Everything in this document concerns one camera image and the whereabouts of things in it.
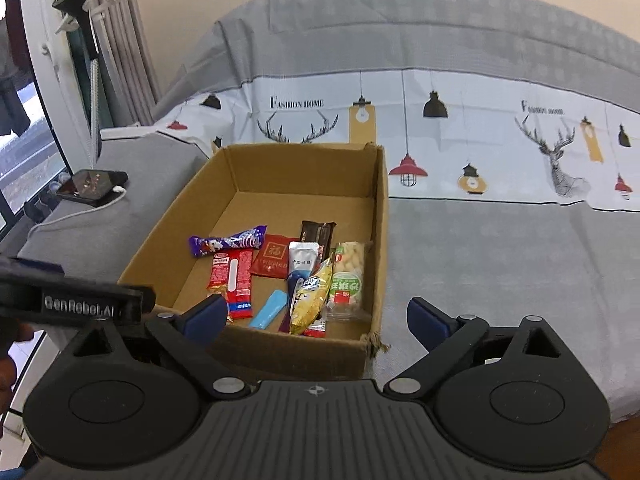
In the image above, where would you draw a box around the green peanut snack bag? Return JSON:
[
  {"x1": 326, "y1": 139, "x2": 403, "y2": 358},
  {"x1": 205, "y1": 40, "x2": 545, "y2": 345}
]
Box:
[{"x1": 326, "y1": 242, "x2": 371, "y2": 322}]

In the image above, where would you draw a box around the white charging cable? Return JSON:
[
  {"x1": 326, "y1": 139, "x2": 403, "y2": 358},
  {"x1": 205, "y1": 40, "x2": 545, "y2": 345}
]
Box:
[{"x1": 27, "y1": 185, "x2": 129, "y2": 241}]

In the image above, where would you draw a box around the light blue snack bar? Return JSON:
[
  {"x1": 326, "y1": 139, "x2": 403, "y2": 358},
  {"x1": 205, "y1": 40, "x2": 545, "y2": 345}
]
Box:
[{"x1": 250, "y1": 289, "x2": 288, "y2": 330}]

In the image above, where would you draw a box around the silver purple snack pouch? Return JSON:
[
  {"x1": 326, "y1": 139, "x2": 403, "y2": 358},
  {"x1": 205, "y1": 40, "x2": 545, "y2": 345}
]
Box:
[{"x1": 279, "y1": 240, "x2": 320, "y2": 333}]

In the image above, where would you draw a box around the black smartphone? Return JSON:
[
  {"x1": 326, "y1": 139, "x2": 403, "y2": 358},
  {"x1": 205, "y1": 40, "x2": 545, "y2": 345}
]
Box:
[{"x1": 56, "y1": 169, "x2": 128, "y2": 207}]

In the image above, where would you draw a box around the yellow snack packet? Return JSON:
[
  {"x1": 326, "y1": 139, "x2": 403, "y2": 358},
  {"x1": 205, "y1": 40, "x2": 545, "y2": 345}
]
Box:
[{"x1": 290, "y1": 258, "x2": 333, "y2": 335}]

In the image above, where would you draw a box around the black white floor lamp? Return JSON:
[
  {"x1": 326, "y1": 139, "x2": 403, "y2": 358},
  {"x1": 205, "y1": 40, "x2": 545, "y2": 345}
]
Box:
[{"x1": 52, "y1": 0, "x2": 120, "y2": 168}]

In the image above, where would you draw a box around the dark brown snack bar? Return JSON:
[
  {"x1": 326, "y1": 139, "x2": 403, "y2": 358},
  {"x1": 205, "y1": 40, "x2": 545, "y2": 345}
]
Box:
[{"x1": 299, "y1": 220, "x2": 335, "y2": 262}]

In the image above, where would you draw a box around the red white wafer pack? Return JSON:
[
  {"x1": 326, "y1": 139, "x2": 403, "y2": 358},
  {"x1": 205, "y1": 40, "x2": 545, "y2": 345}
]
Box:
[{"x1": 207, "y1": 248, "x2": 253, "y2": 321}]

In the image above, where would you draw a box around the white deer print cloth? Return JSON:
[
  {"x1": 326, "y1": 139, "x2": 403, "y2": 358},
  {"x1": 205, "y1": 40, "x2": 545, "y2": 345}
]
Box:
[{"x1": 158, "y1": 70, "x2": 639, "y2": 211}]

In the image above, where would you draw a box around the red square snack packet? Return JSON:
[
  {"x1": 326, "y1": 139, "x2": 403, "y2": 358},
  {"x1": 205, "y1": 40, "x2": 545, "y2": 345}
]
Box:
[{"x1": 250, "y1": 233, "x2": 295, "y2": 280}]

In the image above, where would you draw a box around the cardboard box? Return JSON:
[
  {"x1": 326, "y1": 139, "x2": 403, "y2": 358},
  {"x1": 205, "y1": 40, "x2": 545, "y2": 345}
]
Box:
[{"x1": 119, "y1": 144, "x2": 388, "y2": 380}]

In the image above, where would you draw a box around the grey sofa cover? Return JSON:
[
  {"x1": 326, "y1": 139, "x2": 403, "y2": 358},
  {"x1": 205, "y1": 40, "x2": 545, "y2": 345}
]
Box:
[{"x1": 22, "y1": 0, "x2": 639, "y2": 419}]

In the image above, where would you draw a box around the purple chocolate bar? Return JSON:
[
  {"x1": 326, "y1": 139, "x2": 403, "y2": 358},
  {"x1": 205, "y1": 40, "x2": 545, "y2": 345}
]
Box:
[{"x1": 189, "y1": 224, "x2": 267, "y2": 258}]

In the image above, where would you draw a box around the person left hand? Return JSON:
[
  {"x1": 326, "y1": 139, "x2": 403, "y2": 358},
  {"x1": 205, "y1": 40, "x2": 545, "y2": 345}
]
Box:
[{"x1": 0, "y1": 323, "x2": 35, "y2": 415}]

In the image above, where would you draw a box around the grey curtain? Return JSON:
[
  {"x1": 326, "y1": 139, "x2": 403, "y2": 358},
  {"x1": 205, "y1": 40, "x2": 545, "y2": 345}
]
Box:
[{"x1": 54, "y1": 0, "x2": 164, "y2": 129}]

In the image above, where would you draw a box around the thin red snack stick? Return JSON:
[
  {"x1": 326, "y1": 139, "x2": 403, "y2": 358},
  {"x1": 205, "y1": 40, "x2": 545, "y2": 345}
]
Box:
[{"x1": 303, "y1": 316, "x2": 326, "y2": 338}]

